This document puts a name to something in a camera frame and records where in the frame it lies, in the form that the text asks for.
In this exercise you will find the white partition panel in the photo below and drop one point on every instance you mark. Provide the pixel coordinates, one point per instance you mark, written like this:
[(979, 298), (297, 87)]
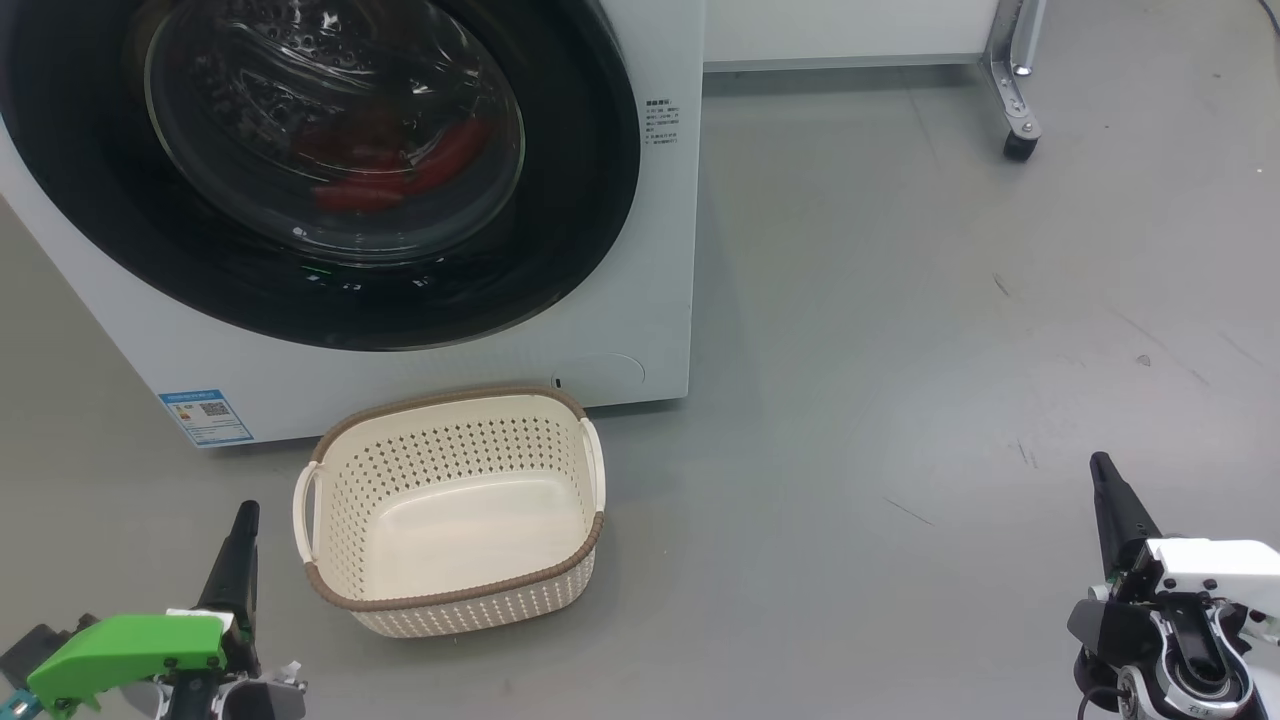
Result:
[(850, 25)]

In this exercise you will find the round black glass washer door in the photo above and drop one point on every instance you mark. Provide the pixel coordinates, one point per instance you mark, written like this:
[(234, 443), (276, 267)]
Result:
[(120, 230)]

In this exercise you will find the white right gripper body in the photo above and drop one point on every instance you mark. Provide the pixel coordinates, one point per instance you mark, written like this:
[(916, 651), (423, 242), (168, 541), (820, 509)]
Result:
[(1215, 570)]

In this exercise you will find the cream perforated laundry basket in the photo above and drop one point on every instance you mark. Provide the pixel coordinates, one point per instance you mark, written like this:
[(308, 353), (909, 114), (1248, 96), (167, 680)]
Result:
[(470, 520)]

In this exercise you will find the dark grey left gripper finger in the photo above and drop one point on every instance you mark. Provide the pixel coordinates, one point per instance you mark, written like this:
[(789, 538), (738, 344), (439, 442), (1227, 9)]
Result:
[(233, 570)]

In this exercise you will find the small black text label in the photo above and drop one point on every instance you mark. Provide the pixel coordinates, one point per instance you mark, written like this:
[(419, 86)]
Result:
[(663, 122)]

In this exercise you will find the white front-load washing machine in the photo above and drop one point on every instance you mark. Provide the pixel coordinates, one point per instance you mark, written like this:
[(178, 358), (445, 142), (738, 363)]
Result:
[(640, 260)]

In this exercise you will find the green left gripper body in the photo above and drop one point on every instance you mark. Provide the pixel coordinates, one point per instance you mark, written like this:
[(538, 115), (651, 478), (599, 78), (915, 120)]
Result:
[(120, 650)]

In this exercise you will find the blue energy label sticker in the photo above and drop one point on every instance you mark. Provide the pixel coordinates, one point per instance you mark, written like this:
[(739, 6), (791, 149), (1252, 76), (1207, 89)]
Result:
[(205, 417)]

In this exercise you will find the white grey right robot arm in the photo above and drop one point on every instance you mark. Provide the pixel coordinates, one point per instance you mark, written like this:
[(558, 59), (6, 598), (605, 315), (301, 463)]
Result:
[(1180, 670)]

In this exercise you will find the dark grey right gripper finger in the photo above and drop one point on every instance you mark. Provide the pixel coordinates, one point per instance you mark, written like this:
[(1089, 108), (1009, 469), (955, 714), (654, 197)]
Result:
[(1120, 510)]

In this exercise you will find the grey metal caster leg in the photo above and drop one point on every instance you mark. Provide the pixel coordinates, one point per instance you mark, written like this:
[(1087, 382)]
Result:
[(1015, 90)]

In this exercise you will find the red basketball jersey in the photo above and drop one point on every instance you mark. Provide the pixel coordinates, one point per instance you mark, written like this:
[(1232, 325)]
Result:
[(440, 165)]

